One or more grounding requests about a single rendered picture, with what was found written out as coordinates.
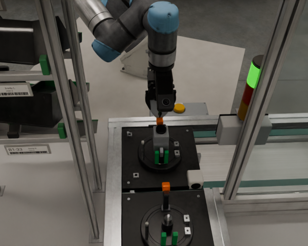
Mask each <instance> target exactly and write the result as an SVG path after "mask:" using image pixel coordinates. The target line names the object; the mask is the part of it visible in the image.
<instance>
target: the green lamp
mask: <svg viewBox="0 0 308 246"><path fill-rule="evenodd" d="M259 71H260V70H259V69H258V68H256V67H255V66H254V65H253V63H251V66H250V70H249V73H248V77H247V83H248V85H249V86H251V87H252V88H254V87H255V84H256V80H257V77H258V74H259Z"/></svg>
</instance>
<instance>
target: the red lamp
mask: <svg viewBox="0 0 308 246"><path fill-rule="evenodd" d="M253 90H254V88H252V87H251V86H249V85H248V83H247V82H246V84H245V88H244V91H243V95H242V100H243V102H244V103H245V104H247V105H249V103H250V100H251V97H252V94H253Z"/></svg>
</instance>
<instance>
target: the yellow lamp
mask: <svg viewBox="0 0 308 246"><path fill-rule="evenodd" d="M247 110H248V105H247V104H245V103H244V102H243V100H242V99H241V103H240V106H239V110H238V117H239V118H240V119H241V120H242V121H244V119H245V116H246V113H247Z"/></svg>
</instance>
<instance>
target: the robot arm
mask: <svg viewBox="0 0 308 246"><path fill-rule="evenodd" d="M73 4H74V10H75V11H76V12H77V14H78V15H79V16H80V18H81V19H82V21H83V22H84V23H85V25H86V26H87V28H88V29H89V30H90V32H91V33H92V34H93V35H94V37H95V38H96V39H94V41H93V42H92V44H91V46H92V48H93V50H94V52H95V53H96V54H97V55H98V56H99V57H100V58H101V59H102V60H103V61H105V62H111V61H113V60H114V59H116V58H117V57H118V56H119V55H121V53H122V52H123V51H125V52H126V53H127V52H129V51H131V50H132V49H133V48H134V47H136V46H137V45H138V44H139V43H140V42H141V41H142V40H143V39H144V38H145V37H146V36H147V35H148V50H146V53H148V60H149V67H148V90H146V91H145V93H146V94H145V102H146V105H147V106H148V108H149V109H150V111H151V112H152V114H153V115H154V116H155V117H156V118H163V117H164V116H165V115H166V114H167V113H168V112H171V111H173V109H174V107H175V102H176V90H173V88H174V87H175V85H174V84H173V74H172V69H173V67H174V64H175V61H176V44H177V32H178V26H179V18H178V15H179V11H178V8H177V6H176V5H174V4H171V3H170V2H167V1H160V0H73ZM150 69H151V71H150ZM159 112H160V113H159Z"/></svg>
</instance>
